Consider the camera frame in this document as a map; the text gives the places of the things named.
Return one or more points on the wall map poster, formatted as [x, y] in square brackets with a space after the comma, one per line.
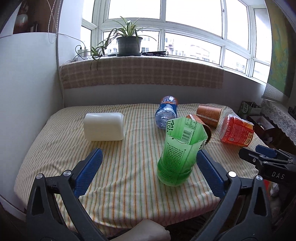
[282, 68]

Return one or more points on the green cut bottle cup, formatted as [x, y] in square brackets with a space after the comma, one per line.
[184, 138]

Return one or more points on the blue cut bottle cup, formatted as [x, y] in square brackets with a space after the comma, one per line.
[166, 111]

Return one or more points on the brown paper cup near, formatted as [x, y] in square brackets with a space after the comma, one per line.
[206, 128]

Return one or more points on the white power charger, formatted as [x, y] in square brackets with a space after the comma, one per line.
[81, 53]

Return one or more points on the white window frame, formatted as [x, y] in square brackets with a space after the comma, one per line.
[235, 35]

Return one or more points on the black flat item on sill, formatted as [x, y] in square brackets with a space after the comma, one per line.
[155, 53]

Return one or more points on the brown plaid cloth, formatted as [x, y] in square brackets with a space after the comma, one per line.
[140, 70]

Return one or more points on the white lace cloth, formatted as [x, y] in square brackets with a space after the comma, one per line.
[280, 116]

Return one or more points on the potted spider plant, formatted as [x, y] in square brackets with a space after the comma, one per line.
[128, 37]

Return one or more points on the white plastic cup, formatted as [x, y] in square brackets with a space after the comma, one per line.
[104, 126]

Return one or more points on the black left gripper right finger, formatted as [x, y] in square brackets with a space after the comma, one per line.
[243, 212]

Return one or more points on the brown paper cup far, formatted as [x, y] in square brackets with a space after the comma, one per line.
[210, 115]

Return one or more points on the red orange cut bottle cup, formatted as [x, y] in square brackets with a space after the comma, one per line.
[236, 131]

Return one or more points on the beige cushion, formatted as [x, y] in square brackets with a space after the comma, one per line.
[146, 230]

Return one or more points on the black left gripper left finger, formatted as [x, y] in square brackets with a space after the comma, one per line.
[44, 219]

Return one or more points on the brown paper cup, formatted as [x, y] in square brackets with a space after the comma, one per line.
[206, 128]
[210, 115]

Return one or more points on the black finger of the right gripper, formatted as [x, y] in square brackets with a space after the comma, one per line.
[274, 165]

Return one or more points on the green white box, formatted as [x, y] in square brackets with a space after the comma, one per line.
[248, 109]

